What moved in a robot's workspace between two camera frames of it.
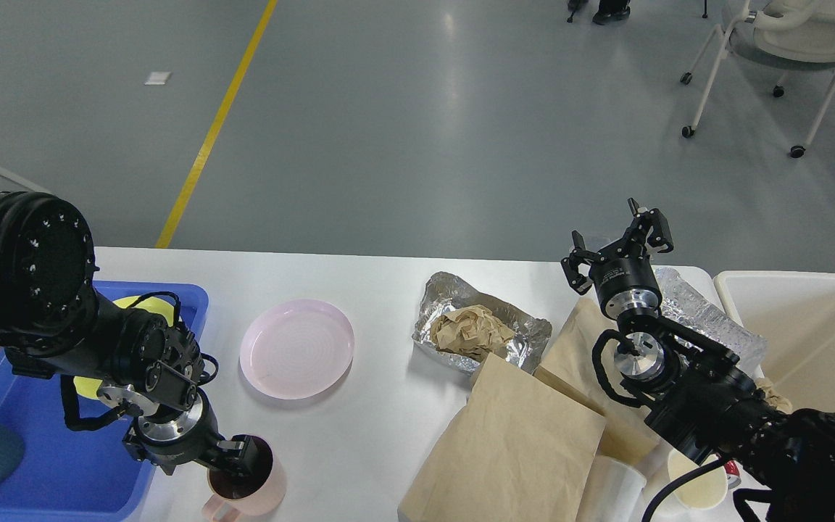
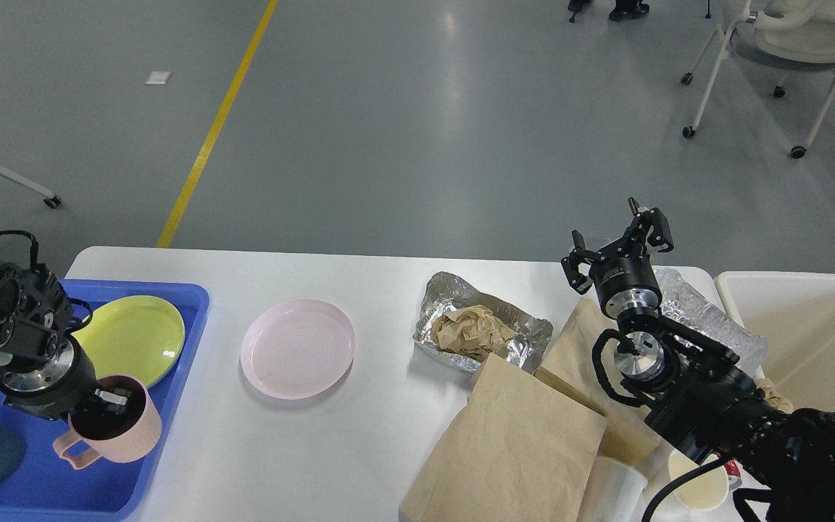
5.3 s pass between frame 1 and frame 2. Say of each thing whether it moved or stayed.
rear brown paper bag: stayed
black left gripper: moved
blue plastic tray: stayed
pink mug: moved
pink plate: stayed
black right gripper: stayed
